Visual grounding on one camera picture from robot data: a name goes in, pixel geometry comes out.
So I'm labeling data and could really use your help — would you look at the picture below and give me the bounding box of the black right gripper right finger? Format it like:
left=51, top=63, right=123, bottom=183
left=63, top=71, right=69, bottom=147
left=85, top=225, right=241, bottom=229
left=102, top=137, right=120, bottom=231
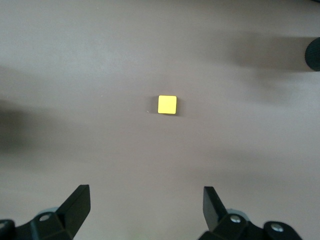
left=199, top=185, right=251, bottom=240

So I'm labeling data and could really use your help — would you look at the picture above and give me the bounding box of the black cylindrical foam object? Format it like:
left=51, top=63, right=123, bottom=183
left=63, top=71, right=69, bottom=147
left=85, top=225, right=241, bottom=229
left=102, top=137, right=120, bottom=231
left=304, top=36, right=320, bottom=73

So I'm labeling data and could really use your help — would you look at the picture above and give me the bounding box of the yellow cube block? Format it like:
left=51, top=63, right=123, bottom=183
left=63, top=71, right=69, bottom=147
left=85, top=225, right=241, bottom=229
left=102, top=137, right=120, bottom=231
left=157, top=94, right=178, bottom=116

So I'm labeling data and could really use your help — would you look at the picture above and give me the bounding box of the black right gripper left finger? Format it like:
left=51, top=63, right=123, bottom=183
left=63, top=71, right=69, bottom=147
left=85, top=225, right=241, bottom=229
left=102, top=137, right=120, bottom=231
left=29, top=184, right=91, bottom=240

